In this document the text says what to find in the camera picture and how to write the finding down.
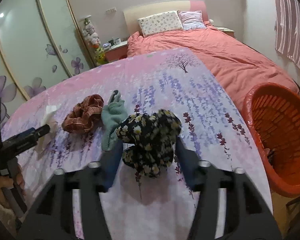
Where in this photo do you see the black daisy floral scrunchie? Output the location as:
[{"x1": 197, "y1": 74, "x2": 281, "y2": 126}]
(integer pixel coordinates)
[{"x1": 116, "y1": 109, "x2": 181, "y2": 178}]

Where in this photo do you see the teal green sock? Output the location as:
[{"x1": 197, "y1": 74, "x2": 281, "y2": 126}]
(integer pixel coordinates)
[{"x1": 101, "y1": 90, "x2": 128, "y2": 151}]

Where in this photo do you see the brown plaid scrunchie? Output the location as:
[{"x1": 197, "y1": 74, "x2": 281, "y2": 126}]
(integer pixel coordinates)
[{"x1": 62, "y1": 94, "x2": 104, "y2": 134}]

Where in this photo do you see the person's left hand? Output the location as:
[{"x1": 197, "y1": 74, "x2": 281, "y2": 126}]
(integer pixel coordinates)
[{"x1": 0, "y1": 164, "x2": 25, "y2": 209}]

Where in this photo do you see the white crumpled tissue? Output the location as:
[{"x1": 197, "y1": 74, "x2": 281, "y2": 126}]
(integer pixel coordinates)
[{"x1": 35, "y1": 104, "x2": 61, "y2": 154}]

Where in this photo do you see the floral pink purple bedsheet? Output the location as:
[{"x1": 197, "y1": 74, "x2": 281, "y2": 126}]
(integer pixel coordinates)
[{"x1": 2, "y1": 48, "x2": 271, "y2": 239}]

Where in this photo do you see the floral sliding wardrobe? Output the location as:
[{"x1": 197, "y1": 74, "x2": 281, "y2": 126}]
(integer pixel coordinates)
[{"x1": 0, "y1": 0, "x2": 94, "y2": 125}]

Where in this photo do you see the orange plastic laundry basket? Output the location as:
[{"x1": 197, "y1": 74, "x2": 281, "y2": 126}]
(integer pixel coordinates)
[{"x1": 242, "y1": 83, "x2": 300, "y2": 197}]

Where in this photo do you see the coral pink duvet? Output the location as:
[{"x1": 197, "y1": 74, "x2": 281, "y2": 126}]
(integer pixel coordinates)
[{"x1": 127, "y1": 24, "x2": 299, "y2": 110}]

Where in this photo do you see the pink white nightstand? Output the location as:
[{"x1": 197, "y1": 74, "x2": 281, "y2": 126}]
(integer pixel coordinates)
[{"x1": 105, "y1": 41, "x2": 128, "y2": 62}]

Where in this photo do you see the hanging plush toys column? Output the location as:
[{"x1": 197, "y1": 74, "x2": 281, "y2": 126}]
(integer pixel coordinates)
[{"x1": 81, "y1": 15, "x2": 108, "y2": 66}]

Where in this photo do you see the white mug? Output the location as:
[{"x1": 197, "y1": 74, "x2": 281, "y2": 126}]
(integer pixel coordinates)
[{"x1": 114, "y1": 38, "x2": 121, "y2": 45}]

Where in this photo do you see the right side nightstand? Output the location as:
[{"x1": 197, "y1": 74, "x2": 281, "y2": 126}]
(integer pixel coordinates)
[{"x1": 216, "y1": 27, "x2": 235, "y2": 38}]

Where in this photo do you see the pink striped pillow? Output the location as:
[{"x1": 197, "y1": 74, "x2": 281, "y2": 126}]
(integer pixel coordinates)
[{"x1": 177, "y1": 10, "x2": 206, "y2": 30}]

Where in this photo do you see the white floral pillow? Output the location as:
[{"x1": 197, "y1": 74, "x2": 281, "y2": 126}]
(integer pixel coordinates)
[{"x1": 138, "y1": 10, "x2": 183, "y2": 37}]

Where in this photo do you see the cream pink headboard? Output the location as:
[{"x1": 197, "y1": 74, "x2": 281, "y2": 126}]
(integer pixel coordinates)
[{"x1": 122, "y1": 0, "x2": 207, "y2": 37}]

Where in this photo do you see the pink striped curtain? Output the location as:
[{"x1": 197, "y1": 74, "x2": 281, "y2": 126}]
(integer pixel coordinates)
[{"x1": 275, "y1": 0, "x2": 300, "y2": 69}]

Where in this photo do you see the wall power socket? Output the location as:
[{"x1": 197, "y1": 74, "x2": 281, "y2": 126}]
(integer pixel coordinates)
[{"x1": 106, "y1": 7, "x2": 117, "y2": 14}]

